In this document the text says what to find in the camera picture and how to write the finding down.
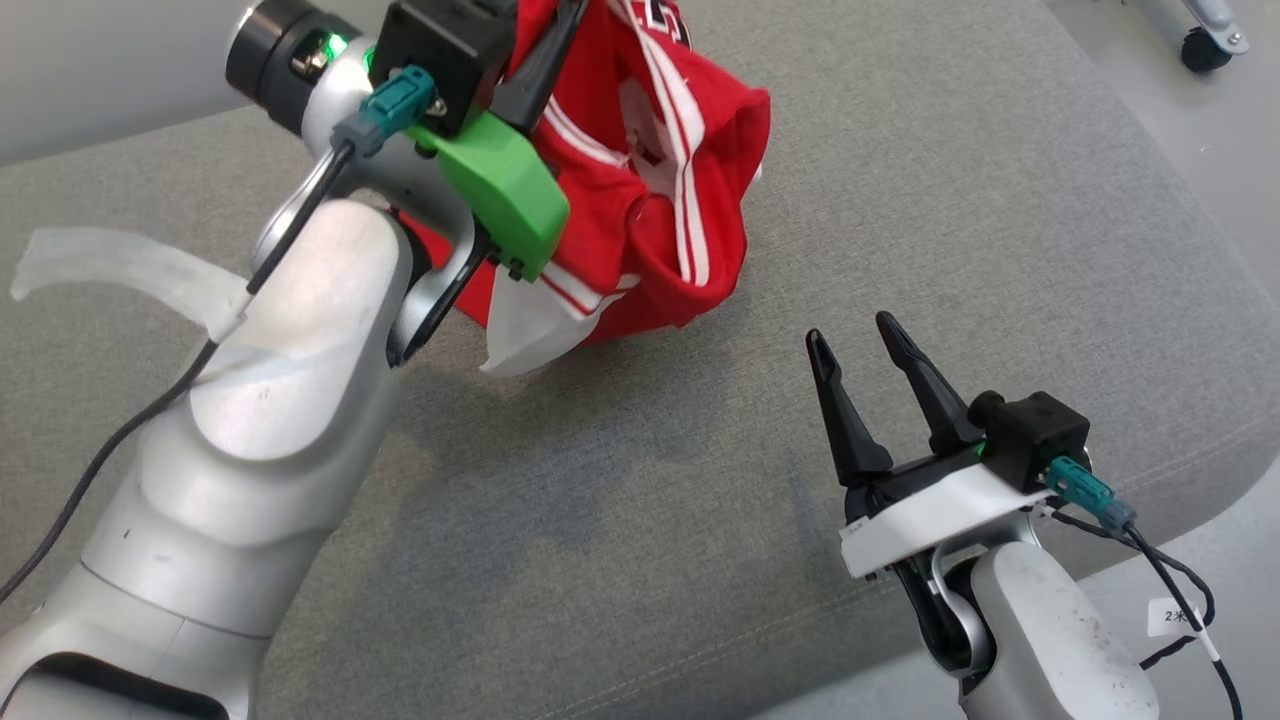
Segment grey wheeled metal stand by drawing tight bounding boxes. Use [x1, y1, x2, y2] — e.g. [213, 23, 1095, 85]
[1130, 0, 1251, 75]

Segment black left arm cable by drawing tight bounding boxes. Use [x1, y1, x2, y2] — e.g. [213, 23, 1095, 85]
[0, 140, 358, 607]

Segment white cable label tag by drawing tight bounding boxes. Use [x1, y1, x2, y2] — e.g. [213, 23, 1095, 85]
[1147, 596, 1202, 639]

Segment teal cable connector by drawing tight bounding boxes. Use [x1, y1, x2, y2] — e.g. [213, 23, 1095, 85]
[332, 65, 443, 161]
[1044, 456, 1138, 532]

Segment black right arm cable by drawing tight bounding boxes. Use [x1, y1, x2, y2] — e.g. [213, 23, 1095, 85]
[1040, 503, 1246, 720]

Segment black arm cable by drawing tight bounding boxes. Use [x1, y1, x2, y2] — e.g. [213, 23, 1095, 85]
[1040, 503, 1246, 720]
[0, 140, 358, 607]

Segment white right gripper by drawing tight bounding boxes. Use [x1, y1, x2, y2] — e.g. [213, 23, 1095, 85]
[806, 311, 1051, 579]

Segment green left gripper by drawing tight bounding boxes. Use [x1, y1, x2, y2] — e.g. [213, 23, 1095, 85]
[405, 0, 591, 284]

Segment red basketball jersey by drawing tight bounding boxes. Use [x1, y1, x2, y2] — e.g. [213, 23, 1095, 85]
[400, 0, 772, 378]

